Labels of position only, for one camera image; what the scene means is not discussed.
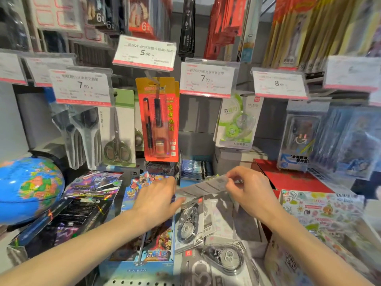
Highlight stack of blue striped packets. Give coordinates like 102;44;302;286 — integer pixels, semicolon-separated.
180;159;214;181

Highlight grey perforated metal shelf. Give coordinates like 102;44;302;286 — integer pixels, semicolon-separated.
95;250;268;286

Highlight green correction tape package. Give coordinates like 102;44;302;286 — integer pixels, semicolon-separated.
215;93;264;151

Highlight blue globe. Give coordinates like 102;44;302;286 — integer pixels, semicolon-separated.
0;155;65;227

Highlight person's left hand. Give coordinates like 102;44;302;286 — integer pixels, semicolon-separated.
131;176;187;233

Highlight white cardboard box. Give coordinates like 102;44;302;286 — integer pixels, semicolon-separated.
213;145;268;176

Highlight clear packs of grey scissors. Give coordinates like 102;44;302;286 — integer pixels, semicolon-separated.
50;105;103;170

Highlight pile of correction tape packages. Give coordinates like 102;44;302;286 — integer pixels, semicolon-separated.
174;195;262;286

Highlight orange pen set packages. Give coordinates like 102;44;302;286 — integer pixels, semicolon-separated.
135;76;181;163

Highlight black holographic card box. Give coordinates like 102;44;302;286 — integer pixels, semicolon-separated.
7;171;123;259

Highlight red cardboard box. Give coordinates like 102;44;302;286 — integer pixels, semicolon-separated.
251;158;335;200

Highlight scissors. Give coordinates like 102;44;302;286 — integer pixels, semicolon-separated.
98;88;137;168

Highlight blue cartoon card display box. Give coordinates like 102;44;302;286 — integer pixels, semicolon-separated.
98;211;176;283

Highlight white red label sticker packs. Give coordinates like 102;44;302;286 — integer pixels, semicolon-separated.
28;0;84;33

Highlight clear blister compass package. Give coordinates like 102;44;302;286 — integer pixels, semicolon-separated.
277;98;333;172

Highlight person's right hand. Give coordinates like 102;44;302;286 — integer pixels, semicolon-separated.
225;166;286;227

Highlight person's right forearm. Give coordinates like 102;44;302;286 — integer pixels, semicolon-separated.
267;210;375;286

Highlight grey 30 correction tape pack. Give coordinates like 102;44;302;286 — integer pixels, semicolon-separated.
175;175;239;199

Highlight row of blue stationery packs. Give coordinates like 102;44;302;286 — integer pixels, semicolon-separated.
312;107;381;181

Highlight person's left forearm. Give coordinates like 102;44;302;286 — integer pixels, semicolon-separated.
0;208;155;286

